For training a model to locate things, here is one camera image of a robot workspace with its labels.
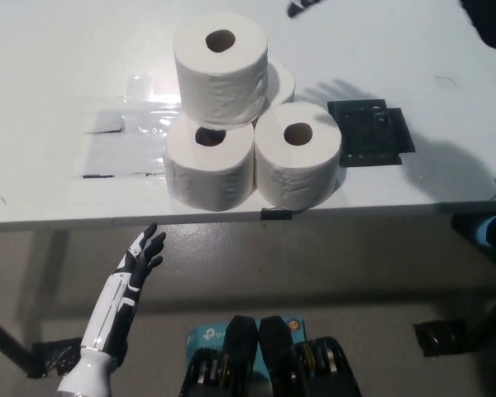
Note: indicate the white toilet paper roll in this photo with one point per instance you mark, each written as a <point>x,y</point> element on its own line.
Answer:
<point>283,82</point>
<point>295,173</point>
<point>206,178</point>
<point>219,91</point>

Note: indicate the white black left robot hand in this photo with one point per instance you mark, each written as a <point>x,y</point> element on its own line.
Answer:
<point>126,285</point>

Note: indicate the small black tape strip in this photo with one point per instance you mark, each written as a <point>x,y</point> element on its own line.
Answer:
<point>276,214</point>

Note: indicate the teal router box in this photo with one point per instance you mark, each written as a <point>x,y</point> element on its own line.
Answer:
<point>202,337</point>

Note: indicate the clear glossy tape patch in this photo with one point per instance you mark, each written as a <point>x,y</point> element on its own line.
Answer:
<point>120,157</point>

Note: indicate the black and blue table bracket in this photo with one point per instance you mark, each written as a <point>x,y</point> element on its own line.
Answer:
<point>463,227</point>

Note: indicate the black tape square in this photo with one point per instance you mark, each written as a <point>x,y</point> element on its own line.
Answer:
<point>365,136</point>

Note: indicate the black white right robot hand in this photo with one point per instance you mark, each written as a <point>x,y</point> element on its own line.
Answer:
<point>299,5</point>

